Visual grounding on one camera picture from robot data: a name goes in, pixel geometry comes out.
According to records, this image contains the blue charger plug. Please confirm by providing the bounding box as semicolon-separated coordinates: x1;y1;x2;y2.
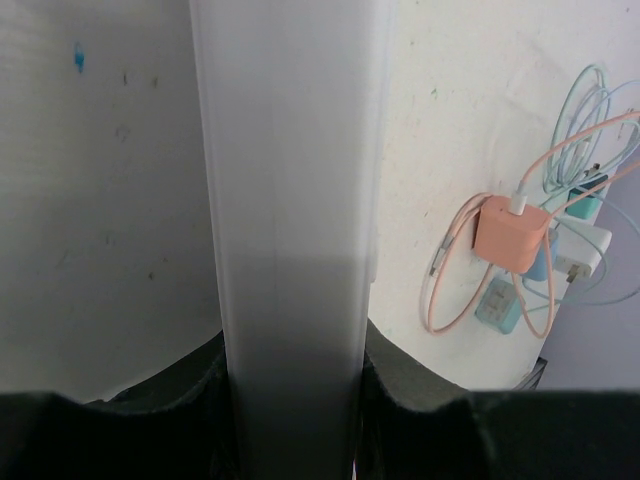
522;228;559;282

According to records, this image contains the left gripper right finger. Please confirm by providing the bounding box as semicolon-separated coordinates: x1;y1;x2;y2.
355;324;639;479

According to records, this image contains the teal charger plug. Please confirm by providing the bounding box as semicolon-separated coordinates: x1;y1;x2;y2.
565;163;609;220

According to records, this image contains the orange charger plug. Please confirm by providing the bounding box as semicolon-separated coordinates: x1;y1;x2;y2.
473;196;550;274

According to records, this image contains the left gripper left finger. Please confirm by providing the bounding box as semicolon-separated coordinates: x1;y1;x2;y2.
1;334;240;479

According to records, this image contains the white power strip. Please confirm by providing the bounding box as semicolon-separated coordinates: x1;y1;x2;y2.
190;1;395;479

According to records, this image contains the green charger plug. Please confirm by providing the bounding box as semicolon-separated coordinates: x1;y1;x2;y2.
474;278;522;335

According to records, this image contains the white 80W charger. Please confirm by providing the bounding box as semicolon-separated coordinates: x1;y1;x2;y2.
554;219;613;283

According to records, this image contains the green charging cable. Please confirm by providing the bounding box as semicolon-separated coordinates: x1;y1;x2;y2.
519;63;640;321

